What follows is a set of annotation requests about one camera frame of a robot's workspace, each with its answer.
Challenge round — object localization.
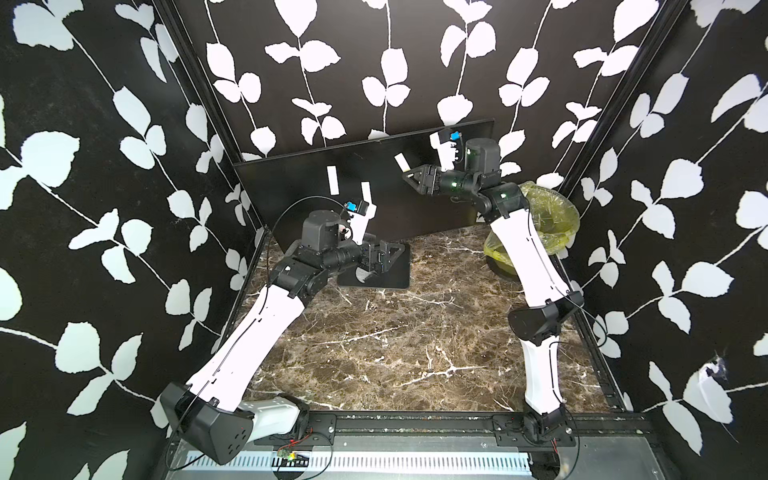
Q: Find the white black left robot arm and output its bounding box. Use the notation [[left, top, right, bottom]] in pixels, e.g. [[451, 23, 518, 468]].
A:
[[160, 203, 406, 465]]

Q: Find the black mounting rail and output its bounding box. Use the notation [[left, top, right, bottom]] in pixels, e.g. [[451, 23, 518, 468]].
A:
[[251, 410, 655, 450]]

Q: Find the black monitor stand base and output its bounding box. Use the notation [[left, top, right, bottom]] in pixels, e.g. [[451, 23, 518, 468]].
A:
[[336, 243, 411, 290]]

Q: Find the small green circuit board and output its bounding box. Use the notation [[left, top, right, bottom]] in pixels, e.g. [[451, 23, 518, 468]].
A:
[[275, 451, 310, 470]]

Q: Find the yellow sticky note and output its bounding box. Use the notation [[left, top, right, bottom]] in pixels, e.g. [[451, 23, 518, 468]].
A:
[[395, 153, 411, 172]]

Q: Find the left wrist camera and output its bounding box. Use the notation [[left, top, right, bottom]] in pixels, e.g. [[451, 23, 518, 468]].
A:
[[344, 200, 377, 245]]

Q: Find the black computer monitor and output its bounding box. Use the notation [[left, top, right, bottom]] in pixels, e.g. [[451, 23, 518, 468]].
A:
[[235, 128, 477, 249]]

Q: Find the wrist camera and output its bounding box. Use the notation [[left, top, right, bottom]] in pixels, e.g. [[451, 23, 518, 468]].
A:
[[429, 128, 463, 172], [344, 200, 377, 245]]

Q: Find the white sticky note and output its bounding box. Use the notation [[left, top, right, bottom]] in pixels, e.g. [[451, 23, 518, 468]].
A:
[[361, 182, 372, 204], [326, 165, 340, 196]]

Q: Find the white ventilated cable duct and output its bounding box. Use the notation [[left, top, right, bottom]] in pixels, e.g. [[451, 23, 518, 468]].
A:
[[184, 451, 532, 477]]

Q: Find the bin with yellow bag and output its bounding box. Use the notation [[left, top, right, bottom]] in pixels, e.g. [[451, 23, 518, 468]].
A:
[[483, 181, 580, 281]]

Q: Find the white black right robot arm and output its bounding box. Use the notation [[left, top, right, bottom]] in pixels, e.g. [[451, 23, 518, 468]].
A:
[[403, 129, 583, 445]]

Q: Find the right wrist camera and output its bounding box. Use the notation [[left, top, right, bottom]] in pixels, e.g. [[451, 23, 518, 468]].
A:
[[429, 128, 463, 172]]

